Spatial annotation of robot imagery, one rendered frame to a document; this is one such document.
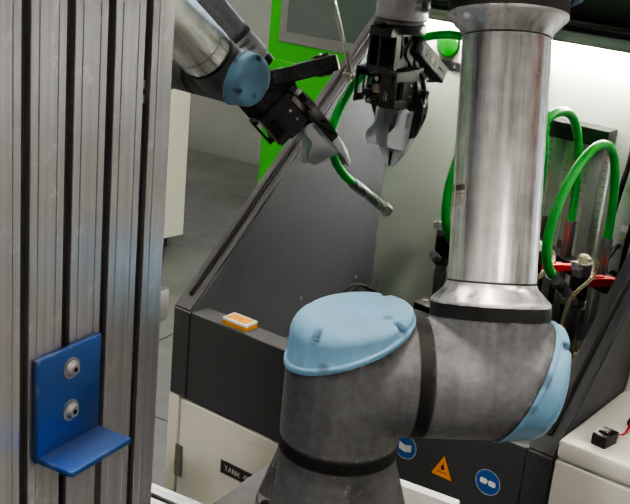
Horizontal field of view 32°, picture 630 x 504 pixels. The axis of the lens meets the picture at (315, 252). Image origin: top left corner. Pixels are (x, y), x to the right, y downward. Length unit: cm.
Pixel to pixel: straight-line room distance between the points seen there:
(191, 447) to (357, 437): 93
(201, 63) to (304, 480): 63
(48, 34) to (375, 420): 46
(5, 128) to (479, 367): 48
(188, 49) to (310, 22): 331
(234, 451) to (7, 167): 113
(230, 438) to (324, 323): 87
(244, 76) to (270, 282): 59
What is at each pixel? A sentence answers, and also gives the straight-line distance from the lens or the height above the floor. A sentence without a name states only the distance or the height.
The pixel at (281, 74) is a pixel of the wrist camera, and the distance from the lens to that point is 167.
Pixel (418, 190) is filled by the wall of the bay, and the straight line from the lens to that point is 215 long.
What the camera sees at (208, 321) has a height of 95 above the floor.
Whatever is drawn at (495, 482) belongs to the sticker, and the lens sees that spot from 156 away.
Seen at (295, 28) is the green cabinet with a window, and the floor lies 104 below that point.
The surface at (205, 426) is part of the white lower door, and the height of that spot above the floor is 76.
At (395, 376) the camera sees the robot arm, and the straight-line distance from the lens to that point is 100.
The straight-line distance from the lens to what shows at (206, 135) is 680.
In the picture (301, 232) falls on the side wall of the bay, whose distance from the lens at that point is 201.
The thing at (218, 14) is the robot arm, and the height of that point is 144.
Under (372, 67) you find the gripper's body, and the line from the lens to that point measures 156.
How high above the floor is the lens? 164
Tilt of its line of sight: 19 degrees down
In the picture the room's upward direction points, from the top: 5 degrees clockwise
